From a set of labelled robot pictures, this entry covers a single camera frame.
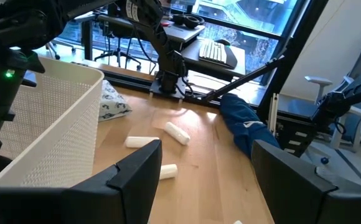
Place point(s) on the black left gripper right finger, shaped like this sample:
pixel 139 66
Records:
pixel 298 196

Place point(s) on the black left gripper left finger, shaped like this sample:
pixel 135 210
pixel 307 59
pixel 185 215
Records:
pixel 105 199

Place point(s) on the white printed gauze packet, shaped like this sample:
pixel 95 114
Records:
pixel 112 102

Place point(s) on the white perforated plastic basket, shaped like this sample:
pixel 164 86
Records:
pixel 59 124

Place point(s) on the blue cloth bundle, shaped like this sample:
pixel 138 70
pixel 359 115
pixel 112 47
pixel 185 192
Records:
pixel 242 124

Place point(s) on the white office chair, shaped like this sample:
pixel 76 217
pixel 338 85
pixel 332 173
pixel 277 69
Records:
pixel 354 113

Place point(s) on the black office chair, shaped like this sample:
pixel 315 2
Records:
pixel 118 54

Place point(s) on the grey keyboard desk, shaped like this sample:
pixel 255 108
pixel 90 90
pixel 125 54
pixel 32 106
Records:
pixel 193 60

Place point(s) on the black keyboard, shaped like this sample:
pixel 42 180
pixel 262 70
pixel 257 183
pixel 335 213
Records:
pixel 213 51

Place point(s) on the black computer mouse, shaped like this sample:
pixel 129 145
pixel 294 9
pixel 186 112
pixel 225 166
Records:
pixel 223 42

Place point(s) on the grey desk top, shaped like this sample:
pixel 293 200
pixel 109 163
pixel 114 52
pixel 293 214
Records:
pixel 180 32

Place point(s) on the black headphones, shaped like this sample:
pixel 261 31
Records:
pixel 193 21

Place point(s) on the black frame support post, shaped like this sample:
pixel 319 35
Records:
pixel 292 46

